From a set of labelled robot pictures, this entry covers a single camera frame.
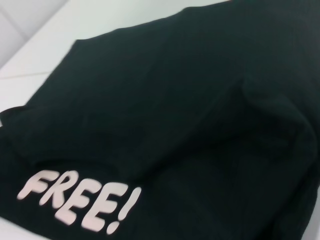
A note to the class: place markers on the black t-shirt with pink print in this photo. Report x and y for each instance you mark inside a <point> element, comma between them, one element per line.
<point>175,100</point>

